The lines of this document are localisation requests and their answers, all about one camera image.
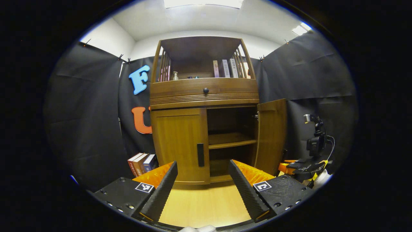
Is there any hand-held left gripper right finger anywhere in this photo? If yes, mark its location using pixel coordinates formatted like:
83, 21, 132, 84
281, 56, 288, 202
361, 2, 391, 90
229, 159, 314, 223

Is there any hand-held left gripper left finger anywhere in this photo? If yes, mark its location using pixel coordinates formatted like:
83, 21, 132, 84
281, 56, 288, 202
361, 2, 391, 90
92, 161, 178, 223

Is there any wooden cabinet door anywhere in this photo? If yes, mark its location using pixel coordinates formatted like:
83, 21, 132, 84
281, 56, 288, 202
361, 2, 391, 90
151, 108, 210, 186
254, 99, 287, 177

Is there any wooden double-door shoe cabinet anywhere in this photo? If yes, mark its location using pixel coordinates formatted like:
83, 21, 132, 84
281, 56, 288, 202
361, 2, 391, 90
149, 35, 287, 190

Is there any wooden inner cabinet shelf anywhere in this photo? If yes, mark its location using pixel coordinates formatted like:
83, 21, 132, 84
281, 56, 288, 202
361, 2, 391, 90
208, 133, 257, 150

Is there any wooden cabinet drawer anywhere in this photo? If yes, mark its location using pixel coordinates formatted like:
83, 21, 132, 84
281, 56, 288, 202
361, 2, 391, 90
150, 77, 260, 109

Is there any blue spine book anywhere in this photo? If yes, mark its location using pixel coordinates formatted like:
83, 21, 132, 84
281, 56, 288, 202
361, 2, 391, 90
143, 154, 158, 173

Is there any brown spine book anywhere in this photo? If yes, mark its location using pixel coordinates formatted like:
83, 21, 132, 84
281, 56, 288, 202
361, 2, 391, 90
133, 153, 149, 176

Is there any red spine book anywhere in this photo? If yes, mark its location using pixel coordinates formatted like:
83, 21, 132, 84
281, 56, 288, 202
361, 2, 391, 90
127, 153, 144, 177

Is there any black backdrop cloth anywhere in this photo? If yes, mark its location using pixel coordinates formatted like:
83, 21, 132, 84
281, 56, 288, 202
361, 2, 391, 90
43, 31, 358, 192

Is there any white book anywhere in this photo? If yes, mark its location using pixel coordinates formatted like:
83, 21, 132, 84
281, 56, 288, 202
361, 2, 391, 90
229, 58, 239, 78

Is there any small ceiling light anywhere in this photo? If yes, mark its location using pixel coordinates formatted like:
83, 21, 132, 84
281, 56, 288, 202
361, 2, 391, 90
291, 22, 312, 36

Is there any large ceiling light panel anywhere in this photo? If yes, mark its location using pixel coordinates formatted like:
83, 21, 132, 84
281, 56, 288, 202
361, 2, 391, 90
164, 0, 244, 9

